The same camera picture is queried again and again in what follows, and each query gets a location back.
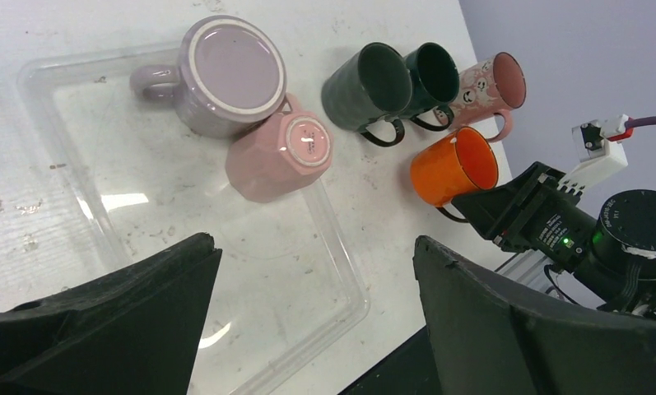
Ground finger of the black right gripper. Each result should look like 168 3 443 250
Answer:
451 183 516 240

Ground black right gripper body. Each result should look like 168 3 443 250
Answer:
483 161 595 272

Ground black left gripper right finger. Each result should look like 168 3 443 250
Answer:
413 235 656 394

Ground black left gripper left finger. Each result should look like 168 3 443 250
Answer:
0 233 222 394

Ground orange mug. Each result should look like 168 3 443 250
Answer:
409 126 499 223

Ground pink ghost pattern mug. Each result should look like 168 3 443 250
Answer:
448 52 527 142

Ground dark green glossy mug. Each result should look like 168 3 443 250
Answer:
400 42 459 132

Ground dark grey mug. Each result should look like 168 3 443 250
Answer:
321 42 413 147

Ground light pink faceted mug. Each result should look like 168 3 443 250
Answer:
226 93 334 203

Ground lilac ribbed mug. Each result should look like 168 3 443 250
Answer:
129 15 287 138

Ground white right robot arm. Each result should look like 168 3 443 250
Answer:
452 162 656 320

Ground clear plastic tray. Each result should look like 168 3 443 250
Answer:
17 43 370 394

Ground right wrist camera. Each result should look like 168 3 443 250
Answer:
558 114 631 196

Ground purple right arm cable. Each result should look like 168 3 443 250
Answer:
624 114 656 131

